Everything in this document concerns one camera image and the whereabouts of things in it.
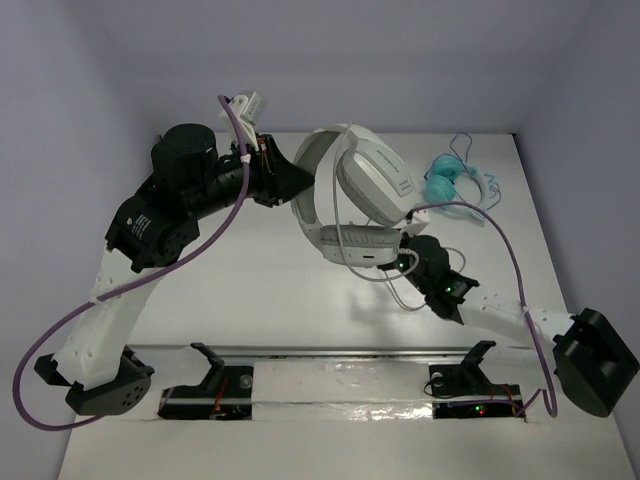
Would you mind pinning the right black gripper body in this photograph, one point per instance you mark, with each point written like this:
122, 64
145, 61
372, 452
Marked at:
402, 262

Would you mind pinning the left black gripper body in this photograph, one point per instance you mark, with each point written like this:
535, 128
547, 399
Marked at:
267, 171

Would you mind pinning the white grey headphones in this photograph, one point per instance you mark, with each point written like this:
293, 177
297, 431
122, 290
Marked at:
374, 178

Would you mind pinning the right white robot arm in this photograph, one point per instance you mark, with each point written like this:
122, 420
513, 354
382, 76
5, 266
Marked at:
581, 354

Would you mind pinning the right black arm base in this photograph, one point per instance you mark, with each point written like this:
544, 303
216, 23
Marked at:
462, 391

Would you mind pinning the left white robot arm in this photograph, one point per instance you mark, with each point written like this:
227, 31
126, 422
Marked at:
187, 203

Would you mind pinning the teal white headphones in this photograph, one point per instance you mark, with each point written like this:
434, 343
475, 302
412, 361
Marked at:
440, 187

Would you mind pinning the white foil tape strip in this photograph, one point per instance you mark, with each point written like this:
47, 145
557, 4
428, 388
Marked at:
340, 390

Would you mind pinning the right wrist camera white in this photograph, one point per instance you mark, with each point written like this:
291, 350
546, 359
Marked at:
416, 222

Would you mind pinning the aluminium rail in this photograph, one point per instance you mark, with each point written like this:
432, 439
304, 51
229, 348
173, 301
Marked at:
335, 352

